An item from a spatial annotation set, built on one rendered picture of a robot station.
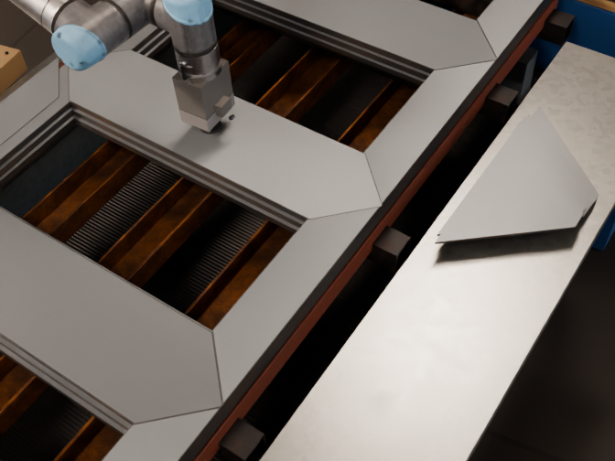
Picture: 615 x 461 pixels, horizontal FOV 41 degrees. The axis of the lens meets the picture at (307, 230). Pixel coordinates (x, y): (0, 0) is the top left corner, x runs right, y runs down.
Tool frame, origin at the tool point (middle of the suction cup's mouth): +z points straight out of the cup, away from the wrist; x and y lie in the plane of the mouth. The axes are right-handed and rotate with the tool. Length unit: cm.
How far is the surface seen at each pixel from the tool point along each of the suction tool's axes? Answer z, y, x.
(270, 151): -1.3, -0.3, -13.4
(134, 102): -1.2, -1.8, 16.8
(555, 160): 6, 30, -58
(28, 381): 12, -54, 1
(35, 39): 84, 73, 147
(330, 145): -1.3, 6.2, -22.4
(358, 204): -1.3, -3.7, -33.5
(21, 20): 84, 79, 160
